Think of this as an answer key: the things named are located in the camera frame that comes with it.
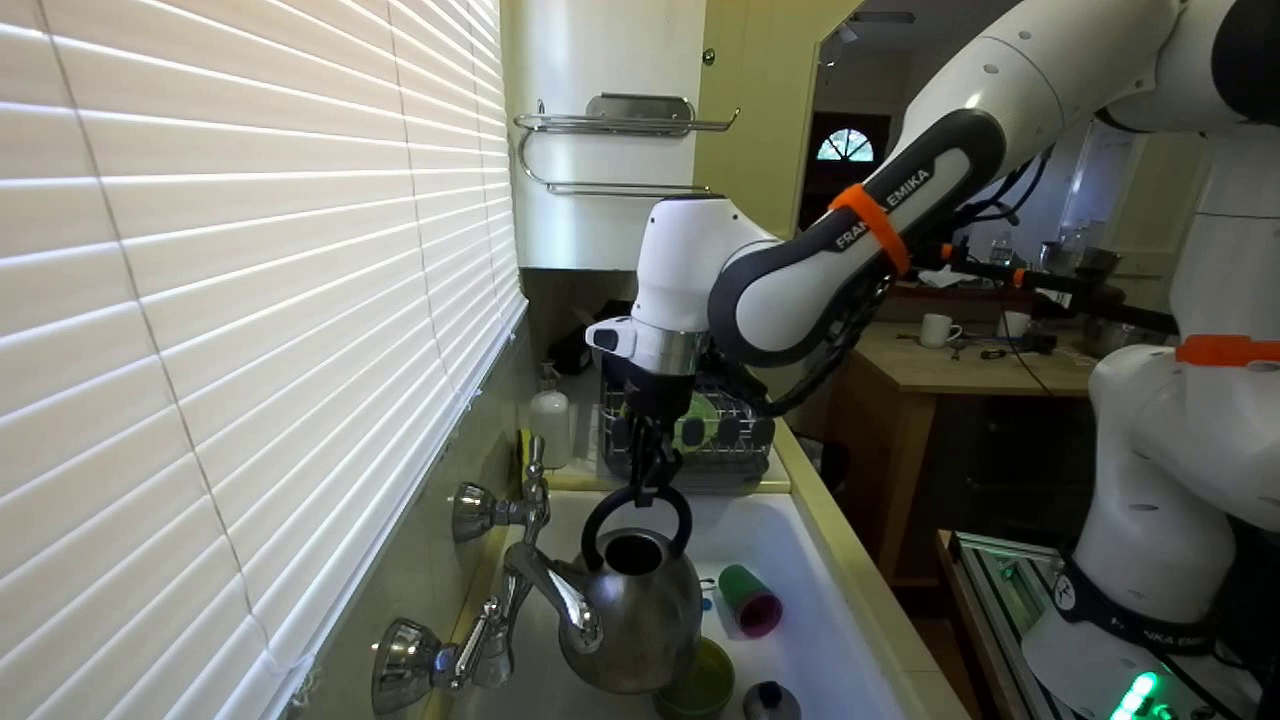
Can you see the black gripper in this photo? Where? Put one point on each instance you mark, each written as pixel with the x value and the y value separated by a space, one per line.
pixel 659 404

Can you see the chrome faucet spout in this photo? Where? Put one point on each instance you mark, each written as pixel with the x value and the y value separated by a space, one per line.
pixel 563 585

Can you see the robot base platform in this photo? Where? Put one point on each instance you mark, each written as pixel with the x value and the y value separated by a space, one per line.
pixel 1001 585

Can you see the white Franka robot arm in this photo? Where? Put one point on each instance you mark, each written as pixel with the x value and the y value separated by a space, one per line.
pixel 801 282

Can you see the silver kettle lid black knob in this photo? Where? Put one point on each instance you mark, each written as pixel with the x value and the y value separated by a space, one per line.
pixel 770 703

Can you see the white ceramic sink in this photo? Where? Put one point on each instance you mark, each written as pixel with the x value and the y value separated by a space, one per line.
pixel 826 666

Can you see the black dish rack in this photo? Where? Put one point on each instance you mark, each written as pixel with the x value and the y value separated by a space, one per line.
pixel 744 461

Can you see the white soap bottle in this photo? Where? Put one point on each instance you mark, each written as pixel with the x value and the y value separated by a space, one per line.
pixel 551 426

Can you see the green cup purple rim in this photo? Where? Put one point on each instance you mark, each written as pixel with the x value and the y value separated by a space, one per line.
pixel 754 605

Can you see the green round plate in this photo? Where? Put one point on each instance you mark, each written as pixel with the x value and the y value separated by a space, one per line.
pixel 717 682

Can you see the wooden table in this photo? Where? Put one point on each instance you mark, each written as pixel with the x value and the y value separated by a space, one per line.
pixel 932 366

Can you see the white mug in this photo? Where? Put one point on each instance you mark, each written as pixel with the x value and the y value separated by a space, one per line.
pixel 937 331
pixel 1016 326

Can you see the metal paper towel holder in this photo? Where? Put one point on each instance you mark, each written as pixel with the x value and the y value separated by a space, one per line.
pixel 621 114

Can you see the dark door arched window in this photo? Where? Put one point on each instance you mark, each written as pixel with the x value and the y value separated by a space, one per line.
pixel 847 146

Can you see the white window blinds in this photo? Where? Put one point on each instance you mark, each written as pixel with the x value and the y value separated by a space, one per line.
pixel 201 334

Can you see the white wall cabinet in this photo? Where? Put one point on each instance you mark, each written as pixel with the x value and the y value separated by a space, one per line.
pixel 600 52

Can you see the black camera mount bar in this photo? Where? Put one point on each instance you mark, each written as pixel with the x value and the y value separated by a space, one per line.
pixel 1064 293

